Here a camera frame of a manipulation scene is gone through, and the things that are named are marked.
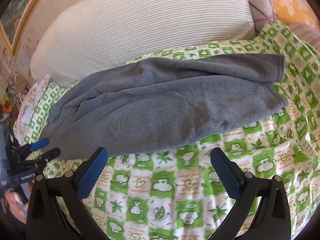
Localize grey fleece pants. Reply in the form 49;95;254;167
41;54;288;159

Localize person's left hand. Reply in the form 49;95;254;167
5;191;27;224

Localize green frog patterned bedsheet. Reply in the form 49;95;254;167
12;19;320;240

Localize white striped pillow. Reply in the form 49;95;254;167
30;0;255;86

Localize orange patterned blanket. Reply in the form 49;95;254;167
271;0;319;30

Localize gold picture frame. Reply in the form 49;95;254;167
1;0;41;55

